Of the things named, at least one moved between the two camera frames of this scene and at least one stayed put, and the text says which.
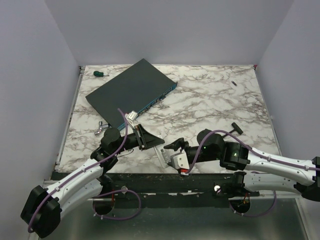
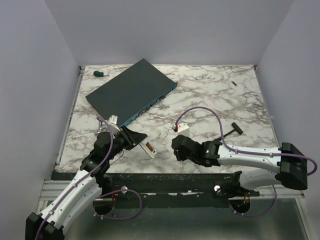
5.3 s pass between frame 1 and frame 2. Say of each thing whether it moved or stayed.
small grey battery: stayed
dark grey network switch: stayed
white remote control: moved
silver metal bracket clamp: stayed
